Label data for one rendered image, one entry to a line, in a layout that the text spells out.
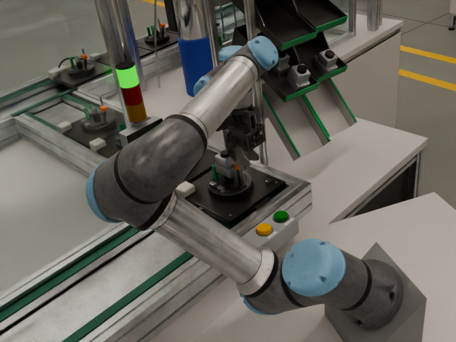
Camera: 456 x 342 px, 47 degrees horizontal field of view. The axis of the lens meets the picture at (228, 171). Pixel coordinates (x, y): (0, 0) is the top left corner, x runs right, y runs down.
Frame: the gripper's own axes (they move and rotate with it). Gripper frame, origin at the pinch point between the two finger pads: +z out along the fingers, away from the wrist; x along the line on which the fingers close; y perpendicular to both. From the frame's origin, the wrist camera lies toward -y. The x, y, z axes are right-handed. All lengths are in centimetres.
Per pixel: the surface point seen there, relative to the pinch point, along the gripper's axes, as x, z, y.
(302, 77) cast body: 26.7, -17.5, 1.9
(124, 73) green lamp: -20.7, -32.9, -16.6
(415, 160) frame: 69, 28, 18
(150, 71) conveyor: 58, 18, -124
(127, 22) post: 45, -14, -114
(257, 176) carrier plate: 9.0, 10.3, -3.5
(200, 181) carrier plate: -3.4, 10.2, -16.6
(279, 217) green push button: -2.8, 10.1, 15.4
